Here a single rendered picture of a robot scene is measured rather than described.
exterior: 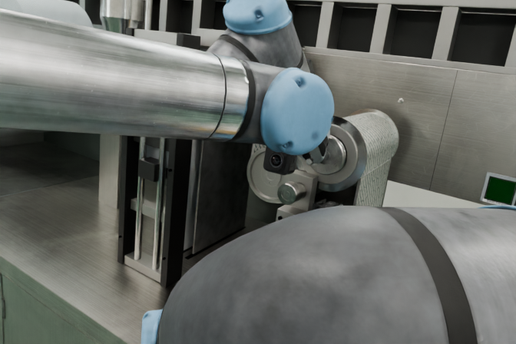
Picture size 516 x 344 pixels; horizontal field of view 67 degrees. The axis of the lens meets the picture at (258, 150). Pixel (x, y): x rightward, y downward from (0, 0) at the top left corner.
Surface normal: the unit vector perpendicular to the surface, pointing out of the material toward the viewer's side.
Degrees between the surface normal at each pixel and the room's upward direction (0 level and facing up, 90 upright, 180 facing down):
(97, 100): 103
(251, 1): 50
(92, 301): 0
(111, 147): 90
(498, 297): 42
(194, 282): 55
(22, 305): 90
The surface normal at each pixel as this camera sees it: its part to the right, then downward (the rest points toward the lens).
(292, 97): 0.55, 0.26
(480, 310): 0.26, -0.38
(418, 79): -0.53, 0.14
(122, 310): 0.12, -0.96
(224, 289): -0.66, -0.48
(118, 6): 0.07, 0.25
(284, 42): 0.69, 0.45
